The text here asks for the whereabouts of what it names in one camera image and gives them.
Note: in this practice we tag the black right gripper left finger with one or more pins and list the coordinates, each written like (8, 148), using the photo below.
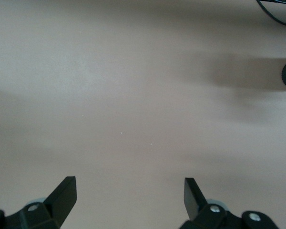
(59, 202)

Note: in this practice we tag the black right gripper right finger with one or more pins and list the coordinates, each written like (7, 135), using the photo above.
(193, 202)

